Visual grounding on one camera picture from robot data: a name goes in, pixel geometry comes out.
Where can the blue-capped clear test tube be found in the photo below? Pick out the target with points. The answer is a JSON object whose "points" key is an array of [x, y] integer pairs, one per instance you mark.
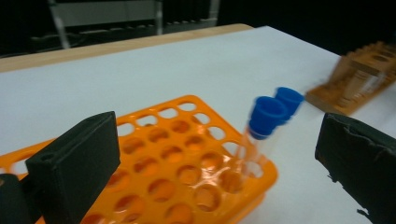
{"points": [[289, 98], [266, 116]]}

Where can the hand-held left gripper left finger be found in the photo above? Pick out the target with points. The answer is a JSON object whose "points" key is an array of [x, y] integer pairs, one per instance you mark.
{"points": [[74, 168]]}

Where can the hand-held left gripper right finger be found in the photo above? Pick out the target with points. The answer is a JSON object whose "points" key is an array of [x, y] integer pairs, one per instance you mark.
{"points": [[361, 161]]}

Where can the wooden test tube rack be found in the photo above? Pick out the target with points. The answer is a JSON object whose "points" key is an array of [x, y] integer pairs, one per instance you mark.
{"points": [[348, 93]]}

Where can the orange plastic test tube rack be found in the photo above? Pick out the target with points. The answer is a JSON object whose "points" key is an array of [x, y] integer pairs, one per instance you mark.
{"points": [[266, 177]]}

